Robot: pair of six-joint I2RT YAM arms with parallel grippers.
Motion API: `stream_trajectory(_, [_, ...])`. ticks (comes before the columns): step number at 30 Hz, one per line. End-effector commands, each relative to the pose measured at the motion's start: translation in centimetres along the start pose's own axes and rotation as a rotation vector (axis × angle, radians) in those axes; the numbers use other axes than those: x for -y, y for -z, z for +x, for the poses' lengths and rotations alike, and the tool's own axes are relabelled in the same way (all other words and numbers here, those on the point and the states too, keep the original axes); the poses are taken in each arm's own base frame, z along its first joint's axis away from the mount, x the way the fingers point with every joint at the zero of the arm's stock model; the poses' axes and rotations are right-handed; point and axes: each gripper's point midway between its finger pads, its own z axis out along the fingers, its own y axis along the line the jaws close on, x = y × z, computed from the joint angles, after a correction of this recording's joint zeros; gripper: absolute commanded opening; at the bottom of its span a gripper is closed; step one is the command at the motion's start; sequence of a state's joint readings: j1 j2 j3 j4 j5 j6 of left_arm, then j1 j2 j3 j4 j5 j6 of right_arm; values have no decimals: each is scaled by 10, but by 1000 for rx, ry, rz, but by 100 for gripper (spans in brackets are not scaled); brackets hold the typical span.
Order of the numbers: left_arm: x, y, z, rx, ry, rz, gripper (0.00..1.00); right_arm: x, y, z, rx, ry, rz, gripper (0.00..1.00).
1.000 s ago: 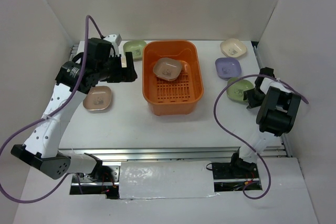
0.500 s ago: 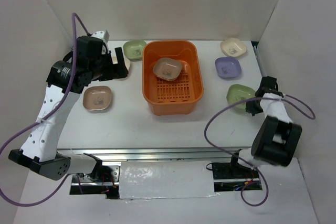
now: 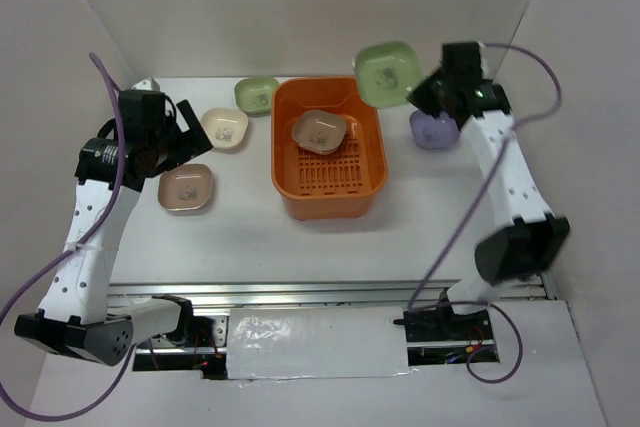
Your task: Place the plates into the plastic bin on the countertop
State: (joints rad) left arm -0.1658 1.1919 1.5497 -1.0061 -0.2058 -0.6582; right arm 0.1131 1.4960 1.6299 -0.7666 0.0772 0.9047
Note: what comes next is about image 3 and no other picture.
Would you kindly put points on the white sheet front cover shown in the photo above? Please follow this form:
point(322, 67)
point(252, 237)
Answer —
point(325, 343)

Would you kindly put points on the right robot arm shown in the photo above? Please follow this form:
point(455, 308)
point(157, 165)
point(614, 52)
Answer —
point(527, 235)

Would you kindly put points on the orange plastic bin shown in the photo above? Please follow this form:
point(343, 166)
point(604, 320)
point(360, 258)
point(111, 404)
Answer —
point(314, 187)

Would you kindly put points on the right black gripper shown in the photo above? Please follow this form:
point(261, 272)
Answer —
point(419, 97)

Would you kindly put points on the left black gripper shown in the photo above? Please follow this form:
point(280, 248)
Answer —
point(192, 142)

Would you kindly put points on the cream plate left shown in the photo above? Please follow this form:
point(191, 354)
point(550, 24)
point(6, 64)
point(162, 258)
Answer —
point(225, 128)

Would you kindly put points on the pink-brown plate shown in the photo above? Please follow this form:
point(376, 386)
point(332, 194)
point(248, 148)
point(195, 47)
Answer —
point(186, 190)

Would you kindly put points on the brown plate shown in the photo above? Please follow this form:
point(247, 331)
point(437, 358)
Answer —
point(319, 131)

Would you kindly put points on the yellow plate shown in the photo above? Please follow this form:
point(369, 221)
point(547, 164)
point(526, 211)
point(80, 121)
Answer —
point(346, 147)

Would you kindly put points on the aluminium rail frame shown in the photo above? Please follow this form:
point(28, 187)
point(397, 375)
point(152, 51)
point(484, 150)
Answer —
point(243, 248)

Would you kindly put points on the green plate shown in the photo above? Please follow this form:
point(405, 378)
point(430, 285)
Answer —
point(386, 73)
point(254, 95)

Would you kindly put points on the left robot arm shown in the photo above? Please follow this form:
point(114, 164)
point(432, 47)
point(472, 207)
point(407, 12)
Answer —
point(74, 319)

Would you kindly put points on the purple plate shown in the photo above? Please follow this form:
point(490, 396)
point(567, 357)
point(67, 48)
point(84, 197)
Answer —
point(433, 133)

